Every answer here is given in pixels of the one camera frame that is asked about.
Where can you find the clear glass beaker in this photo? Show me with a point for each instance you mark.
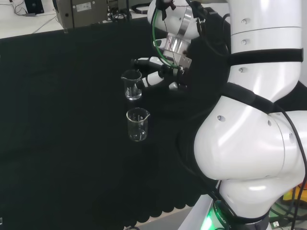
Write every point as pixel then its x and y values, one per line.
pixel 133 94
pixel 136 134

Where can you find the black computer tower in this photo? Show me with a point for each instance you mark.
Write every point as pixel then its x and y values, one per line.
pixel 33 6

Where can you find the black bench cloth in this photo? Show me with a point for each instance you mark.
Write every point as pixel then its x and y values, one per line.
pixel 60 119

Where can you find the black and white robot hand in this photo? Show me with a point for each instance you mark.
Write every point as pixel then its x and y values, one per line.
pixel 153 80

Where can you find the grey metal cabinet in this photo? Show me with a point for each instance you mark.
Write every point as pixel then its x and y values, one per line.
pixel 81 16

